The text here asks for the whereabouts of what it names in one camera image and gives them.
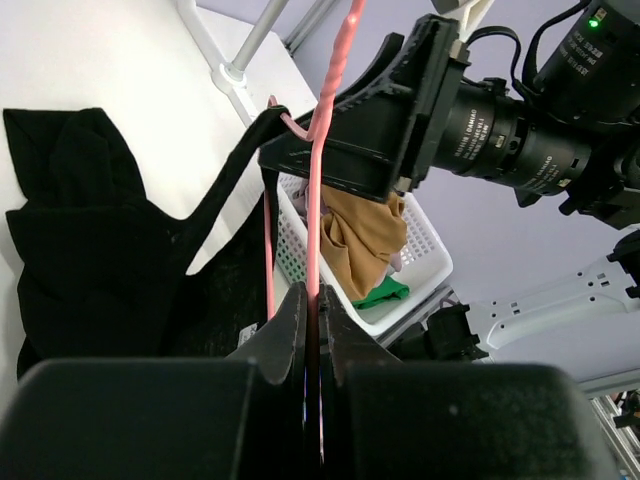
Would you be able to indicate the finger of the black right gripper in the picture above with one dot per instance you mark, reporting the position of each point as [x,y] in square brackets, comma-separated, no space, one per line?
[378,108]
[366,173]

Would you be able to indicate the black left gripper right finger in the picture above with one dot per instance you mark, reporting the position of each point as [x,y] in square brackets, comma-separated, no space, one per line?
[388,419]

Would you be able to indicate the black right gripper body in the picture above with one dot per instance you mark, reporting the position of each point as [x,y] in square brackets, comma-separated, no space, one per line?
[486,129]

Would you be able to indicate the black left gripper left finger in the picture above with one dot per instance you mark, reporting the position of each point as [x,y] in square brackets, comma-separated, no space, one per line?
[240,417]

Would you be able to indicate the pink hanger of black top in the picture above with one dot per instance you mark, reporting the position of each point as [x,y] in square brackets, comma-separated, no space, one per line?
[317,134]

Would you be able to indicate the brown tank top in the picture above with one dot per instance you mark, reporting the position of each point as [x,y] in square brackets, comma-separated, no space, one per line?
[360,239]

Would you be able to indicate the green tank top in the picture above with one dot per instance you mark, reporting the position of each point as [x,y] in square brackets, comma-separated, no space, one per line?
[388,290]

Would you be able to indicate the black tank top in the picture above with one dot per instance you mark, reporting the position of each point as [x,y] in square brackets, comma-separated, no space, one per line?
[107,272]

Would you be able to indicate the mauve tank top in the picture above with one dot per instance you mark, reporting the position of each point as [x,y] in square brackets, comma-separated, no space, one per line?
[300,201]

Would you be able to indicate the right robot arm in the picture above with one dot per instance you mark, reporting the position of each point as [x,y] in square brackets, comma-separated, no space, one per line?
[570,126]

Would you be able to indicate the white plastic basket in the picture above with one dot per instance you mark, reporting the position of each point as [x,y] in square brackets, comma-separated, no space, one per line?
[426,263]

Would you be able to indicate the white metal clothes rack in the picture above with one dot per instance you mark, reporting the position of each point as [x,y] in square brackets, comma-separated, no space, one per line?
[248,62]

